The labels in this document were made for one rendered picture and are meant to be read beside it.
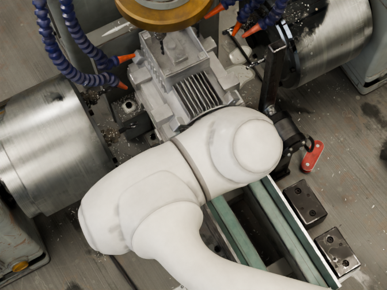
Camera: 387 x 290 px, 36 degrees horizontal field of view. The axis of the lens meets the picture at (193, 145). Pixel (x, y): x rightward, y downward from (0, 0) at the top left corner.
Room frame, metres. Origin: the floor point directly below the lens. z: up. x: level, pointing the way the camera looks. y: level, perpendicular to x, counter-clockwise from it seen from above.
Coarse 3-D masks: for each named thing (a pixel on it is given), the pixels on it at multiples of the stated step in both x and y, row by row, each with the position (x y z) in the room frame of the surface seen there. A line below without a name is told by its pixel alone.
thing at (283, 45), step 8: (280, 40) 0.58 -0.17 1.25; (272, 48) 0.56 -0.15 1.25; (280, 48) 0.56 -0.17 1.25; (272, 56) 0.56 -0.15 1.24; (280, 56) 0.56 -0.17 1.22; (272, 64) 0.56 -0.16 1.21; (280, 64) 0.56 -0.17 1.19; (264, 72) 0.57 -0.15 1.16; (272, 72) 0.56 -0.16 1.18; (280, 72) 0.57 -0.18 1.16; (264, 80) 0.57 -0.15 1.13; (272, 80) 0.56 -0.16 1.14; (264, 88) 0.56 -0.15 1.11; (272, 88) 0.56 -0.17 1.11; (264, 96) 0.56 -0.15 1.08; (272, 96) 0.56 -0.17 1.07; (264, 104) 0.56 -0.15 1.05; (272, 104) 0.56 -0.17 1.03; (264, 112) 0.56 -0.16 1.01
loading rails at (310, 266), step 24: (240, 192) 0.43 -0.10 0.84; (264, 192) 0.41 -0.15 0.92; (216, 216) 0.36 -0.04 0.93; (264, 216) 0.36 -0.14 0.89; (288, 216) 0.35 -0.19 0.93; (216, 240) 0.33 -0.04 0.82; (240, 240) 0.30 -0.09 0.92; (288, 240) 0.30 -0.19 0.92; (288, 264) 0.26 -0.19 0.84; (312, 264) 0.24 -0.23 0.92; (336, 288) 0.19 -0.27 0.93
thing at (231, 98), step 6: (138, 54) 0.67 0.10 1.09; (132, 60) 0.67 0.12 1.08; (138, 60) 0.66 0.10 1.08; (144, 60) 0.67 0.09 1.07; (228, 96) 0.56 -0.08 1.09; (234, 96) 0.56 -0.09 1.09; (228, 102) 0.55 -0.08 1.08; (234, 102) 0.55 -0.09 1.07; (174, 120) 0.51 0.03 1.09; (180, 120) 0.51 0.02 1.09; (174, 126) 0.50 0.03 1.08; (180, 126) 0.50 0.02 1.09
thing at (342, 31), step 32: (320, 0) 0.73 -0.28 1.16; (352, 0) 0.73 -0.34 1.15; (224, 32) 0.73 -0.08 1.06; (256, 32) 0.75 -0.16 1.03; (288, 32) 0.66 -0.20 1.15; (320, 32) 0.67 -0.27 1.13; (352, 32) 0.68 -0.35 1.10; (256, 64) 0.64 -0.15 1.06; (288, 64) 0.64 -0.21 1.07; (320, 64) 0.63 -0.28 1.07
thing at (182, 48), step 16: (144, 32) 0.69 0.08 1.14; (176, 32) 0.70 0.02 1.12; (192, 32) 0.68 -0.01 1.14; (144, 48) 0.67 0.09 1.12; (160, 48) 0.67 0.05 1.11; (176, 48) 0.66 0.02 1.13; (192, 48) 0.66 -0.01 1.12; (160, 64) 0.63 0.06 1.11; (176, 64) 0.62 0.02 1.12; (192, 64) 0.60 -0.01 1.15; (208, 64) 0.62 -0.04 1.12; (160, 80) 0.60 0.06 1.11; (176, 80) 0.59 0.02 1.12
